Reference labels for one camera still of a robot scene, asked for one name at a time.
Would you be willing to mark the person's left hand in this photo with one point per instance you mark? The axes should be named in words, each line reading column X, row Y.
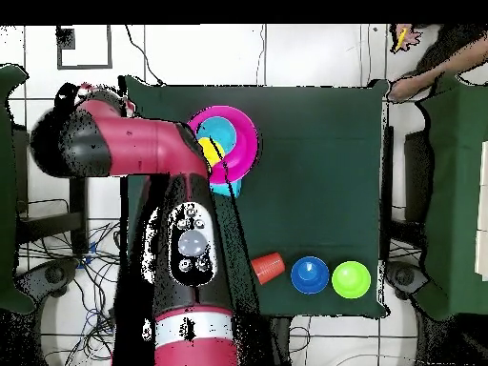
column 406, row 89

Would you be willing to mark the person's right hand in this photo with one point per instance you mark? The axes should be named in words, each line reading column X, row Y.
column 411, row 36

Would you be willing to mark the yellow marker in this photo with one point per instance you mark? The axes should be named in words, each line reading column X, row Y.
column 400, row 40

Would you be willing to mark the yellow cup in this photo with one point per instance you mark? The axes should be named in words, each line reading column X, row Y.
column 209, row 150

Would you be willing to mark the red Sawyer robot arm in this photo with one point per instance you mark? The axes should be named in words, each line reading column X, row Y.
column 133, row 145

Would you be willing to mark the person's left forearm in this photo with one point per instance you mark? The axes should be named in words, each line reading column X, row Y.
column 457, row 57

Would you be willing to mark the person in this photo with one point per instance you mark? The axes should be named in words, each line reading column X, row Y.
column 446, row 40

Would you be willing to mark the green cloth side table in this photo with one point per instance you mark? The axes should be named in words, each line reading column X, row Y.
column 5, row 190
column 453, row 190

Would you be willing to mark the cream boxes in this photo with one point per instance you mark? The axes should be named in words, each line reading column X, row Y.
column 482, row 209

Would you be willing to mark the dark green tablecloth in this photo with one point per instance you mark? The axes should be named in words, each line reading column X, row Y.
column 305, row 190

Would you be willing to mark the large pink bowl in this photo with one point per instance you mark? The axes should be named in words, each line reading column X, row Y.
column 248, row 145

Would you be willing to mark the black office chair base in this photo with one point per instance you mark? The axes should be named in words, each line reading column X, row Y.
column 404, row 276
column 53, row 274

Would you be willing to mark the small light blue bowl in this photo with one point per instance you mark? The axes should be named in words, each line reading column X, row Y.
column 223, row 131

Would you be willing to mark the lime green bowl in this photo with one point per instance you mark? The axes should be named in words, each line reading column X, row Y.
column 350, row 279

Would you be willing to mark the dark blue bowl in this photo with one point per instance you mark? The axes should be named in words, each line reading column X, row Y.
column 309, row 275

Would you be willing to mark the orange ribbed cup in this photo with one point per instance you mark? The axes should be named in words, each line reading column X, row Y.
column 268, row 268

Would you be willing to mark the black stand with blue tape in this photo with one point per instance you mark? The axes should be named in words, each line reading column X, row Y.
column 78, row 213

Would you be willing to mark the black upright post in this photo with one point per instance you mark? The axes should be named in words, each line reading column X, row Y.
column 387, row 190

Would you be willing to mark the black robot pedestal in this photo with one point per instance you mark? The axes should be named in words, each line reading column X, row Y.
column 280, row 343

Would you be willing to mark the black square floor frame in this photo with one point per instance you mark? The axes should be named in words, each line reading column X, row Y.
column 84, row 67

